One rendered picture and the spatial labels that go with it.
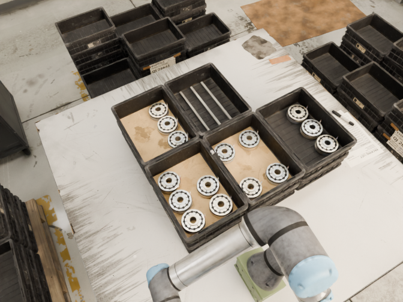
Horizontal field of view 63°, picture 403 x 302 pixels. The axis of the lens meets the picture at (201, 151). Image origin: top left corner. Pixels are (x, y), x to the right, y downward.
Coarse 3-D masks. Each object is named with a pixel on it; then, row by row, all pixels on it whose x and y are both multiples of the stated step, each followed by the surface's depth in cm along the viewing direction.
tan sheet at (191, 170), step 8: (192, 160) 158; (200, 160) 158; (176, 168) 156; (184, 168) 156; (192, 168) 155; (200, 168) 155; (208, 168) 155; (184, 176) 153; (192, 176) 153; (200, 176) 153; (184, 184) 151; (192, 184) 151; (192, 192) 149; (224, 192) 148; (168, 200) 147; (200, 200) 147; (208, 200) 147; (192, 208) 145; (200, 208) 145; (208, 208) 145; (176, 216) 143; (208, 216) 143; (208, 224) 141
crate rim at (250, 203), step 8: (224, 128) 155; (208, 136) 153; (272, 136) 152; (208, 144) 150; (280, 144) 149; (288, 152) 146; (296, 160) 144; (224, 168) 144; (304, 168) 142; (232, 176) 141; (296, 176) 140; (280, 184) 138; (288, 184) 140; (240, 192) 137; (272, 192) 137; (248, 200) 135; (256, 200) 135
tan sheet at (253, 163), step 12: (240, 132) 165; (216, 144) 162; (264, 144) 161; (240, 156) 158; (252, 156) 158; (264, 156) 157; (228, 168) 155; (240, 168) 154; (252, 168) 154; (264, 168) 154; (240, 180) 151; (264, 180) 151; (264, 192) 148
